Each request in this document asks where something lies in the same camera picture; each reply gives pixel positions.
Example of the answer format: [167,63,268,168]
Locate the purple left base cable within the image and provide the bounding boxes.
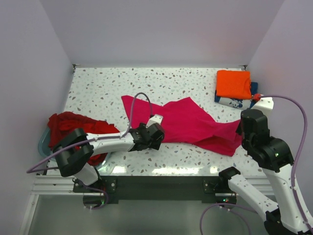
[78,183,110,210]

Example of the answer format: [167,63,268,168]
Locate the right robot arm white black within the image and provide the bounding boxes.
[218,109,313,235]

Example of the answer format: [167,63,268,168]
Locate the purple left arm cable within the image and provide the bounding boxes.
[26,92,155,174]

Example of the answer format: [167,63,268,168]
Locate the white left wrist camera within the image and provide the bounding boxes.
[146,115,163,128]

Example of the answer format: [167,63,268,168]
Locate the orange folded t shirt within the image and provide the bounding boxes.
[216,70,252,99]

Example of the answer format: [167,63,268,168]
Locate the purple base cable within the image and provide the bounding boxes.
[200,202,260,235]
[78,183,110,210]

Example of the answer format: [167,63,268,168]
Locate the teal plastic basket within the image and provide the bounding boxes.
[38,127,111,170]

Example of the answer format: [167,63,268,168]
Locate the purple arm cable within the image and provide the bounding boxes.
[26,92,155,174]
[260,94,313,231]

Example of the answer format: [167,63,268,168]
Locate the red t shirt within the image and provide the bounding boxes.
[47,111,121,166]

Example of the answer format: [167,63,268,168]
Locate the pink t shirt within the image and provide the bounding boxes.
[121,95,244,157]

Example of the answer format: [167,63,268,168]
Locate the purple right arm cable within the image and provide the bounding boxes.
[260,94,313,231]

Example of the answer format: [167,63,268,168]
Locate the black metal base frame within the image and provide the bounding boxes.
[73,175,235,206]

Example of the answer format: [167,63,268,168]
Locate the blue grey cartoon t shirt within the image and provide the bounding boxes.
[214,82,258,110]

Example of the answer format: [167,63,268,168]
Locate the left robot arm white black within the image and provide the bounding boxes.
[53,123,165,192]

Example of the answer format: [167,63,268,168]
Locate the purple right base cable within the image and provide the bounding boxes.
[200,202,260,235]

